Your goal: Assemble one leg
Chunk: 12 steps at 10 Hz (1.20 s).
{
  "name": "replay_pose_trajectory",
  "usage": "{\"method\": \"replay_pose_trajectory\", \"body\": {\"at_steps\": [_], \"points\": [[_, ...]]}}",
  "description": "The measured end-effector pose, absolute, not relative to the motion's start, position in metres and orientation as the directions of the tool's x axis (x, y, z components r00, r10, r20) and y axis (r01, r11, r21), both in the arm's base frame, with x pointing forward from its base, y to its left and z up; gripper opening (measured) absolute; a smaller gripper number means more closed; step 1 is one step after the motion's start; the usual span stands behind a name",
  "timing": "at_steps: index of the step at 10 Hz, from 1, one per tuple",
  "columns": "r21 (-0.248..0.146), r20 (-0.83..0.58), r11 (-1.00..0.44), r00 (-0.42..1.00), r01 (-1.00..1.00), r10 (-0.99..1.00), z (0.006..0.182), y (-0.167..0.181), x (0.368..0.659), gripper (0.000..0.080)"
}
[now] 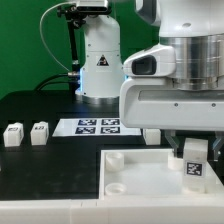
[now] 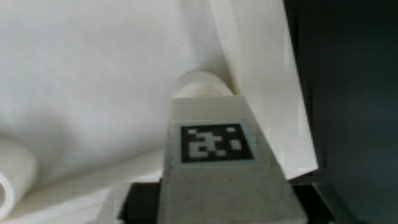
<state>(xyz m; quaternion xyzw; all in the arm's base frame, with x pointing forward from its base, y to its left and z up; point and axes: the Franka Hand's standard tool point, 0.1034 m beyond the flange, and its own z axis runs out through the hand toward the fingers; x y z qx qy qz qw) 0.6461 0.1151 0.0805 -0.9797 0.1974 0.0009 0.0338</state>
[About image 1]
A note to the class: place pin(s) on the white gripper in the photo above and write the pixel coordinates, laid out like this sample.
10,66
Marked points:
191,98

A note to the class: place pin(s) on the white square table top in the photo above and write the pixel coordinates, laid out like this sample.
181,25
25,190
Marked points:
148,172

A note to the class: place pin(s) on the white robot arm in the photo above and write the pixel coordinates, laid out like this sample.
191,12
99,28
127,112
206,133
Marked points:
184,22

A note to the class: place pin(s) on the white L-shaped obstacle fence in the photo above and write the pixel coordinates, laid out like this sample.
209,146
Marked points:
190,209

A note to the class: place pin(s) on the white sheet with markers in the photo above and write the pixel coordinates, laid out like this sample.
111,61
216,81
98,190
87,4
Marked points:
93,127

